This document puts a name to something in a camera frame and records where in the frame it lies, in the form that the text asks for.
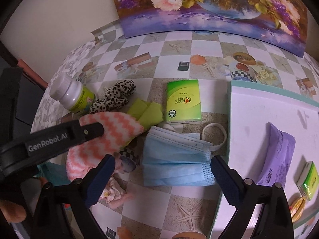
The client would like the pink white striped towel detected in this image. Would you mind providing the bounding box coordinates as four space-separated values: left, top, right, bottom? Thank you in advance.
66 112 145 181

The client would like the small green tissue pack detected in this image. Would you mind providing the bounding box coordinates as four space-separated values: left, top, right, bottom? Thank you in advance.
296 161 318 201

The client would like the leopard print scrunchie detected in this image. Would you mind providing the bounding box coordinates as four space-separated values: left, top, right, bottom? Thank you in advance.
90 79 136 114

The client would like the lime green cloth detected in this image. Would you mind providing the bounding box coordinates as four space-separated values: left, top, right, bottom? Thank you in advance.
127 98 164 130

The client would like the purple wet wipes packet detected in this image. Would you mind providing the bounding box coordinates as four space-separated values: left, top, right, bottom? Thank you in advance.
256 122 296 187

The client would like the blue face mask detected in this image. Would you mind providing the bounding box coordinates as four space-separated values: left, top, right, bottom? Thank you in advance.
141 123 227 187

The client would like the person's left hand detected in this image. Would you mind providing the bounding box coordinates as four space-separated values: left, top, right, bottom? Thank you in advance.
0 200 27 223

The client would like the white green pill bottle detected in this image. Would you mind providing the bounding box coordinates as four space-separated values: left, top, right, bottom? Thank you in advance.
49 73 96 116

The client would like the patterned tablecloth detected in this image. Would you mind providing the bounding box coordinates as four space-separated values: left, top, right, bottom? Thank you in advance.
30 21 319 239

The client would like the floral canvas painting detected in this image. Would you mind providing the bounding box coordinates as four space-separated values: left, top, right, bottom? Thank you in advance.
114 0 308 57

